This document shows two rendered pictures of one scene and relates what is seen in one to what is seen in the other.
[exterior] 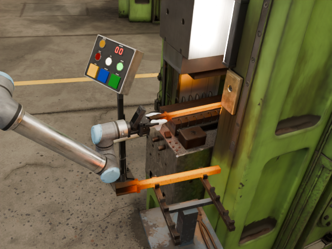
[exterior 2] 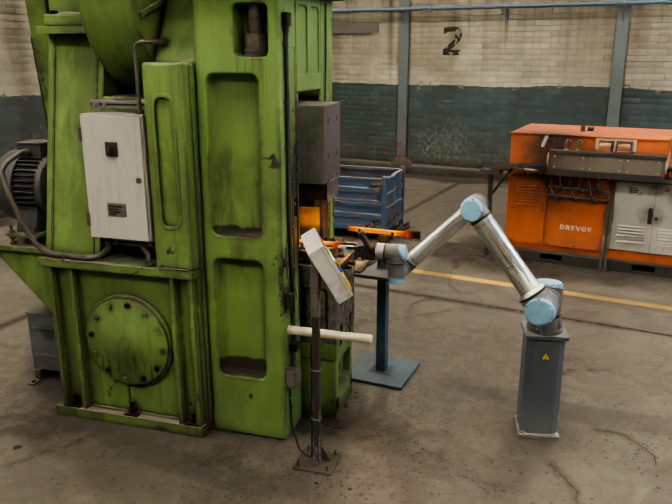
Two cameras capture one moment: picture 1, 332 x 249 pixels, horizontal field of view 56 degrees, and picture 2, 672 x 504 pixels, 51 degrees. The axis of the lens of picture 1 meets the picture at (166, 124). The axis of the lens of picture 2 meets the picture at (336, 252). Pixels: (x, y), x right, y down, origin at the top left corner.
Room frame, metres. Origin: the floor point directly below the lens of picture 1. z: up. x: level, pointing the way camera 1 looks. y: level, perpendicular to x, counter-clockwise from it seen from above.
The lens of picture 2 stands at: (4.04, 2.62, 2.05)
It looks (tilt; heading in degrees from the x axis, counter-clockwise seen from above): 16 degrees down; 224
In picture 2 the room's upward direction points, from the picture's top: straight up
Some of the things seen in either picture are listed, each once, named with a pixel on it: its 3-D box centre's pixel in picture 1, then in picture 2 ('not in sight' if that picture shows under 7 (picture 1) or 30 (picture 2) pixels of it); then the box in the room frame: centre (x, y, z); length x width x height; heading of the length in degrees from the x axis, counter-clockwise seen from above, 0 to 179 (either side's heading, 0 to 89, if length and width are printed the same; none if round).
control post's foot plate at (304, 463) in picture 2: (122, 176); (317, 454); (1.84, 0.33, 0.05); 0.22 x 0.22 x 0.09; 28
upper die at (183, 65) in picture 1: (209, 51); (295, 186); (1.48, -0.19, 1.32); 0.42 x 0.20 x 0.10; 118
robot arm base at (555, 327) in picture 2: not in sight; (545, 320); (0.76, 0.97, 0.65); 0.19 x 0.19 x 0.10
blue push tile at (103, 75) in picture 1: (103, 75); not in sight; (1.74, 0.41, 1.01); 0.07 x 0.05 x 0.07; 53
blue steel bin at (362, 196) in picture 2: not in sight; (346, 199); (-1.76, -2.87, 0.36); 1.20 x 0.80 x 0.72; 113
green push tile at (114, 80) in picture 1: (114, 81); not in sight; (1.68, 0.33, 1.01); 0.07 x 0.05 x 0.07; 53
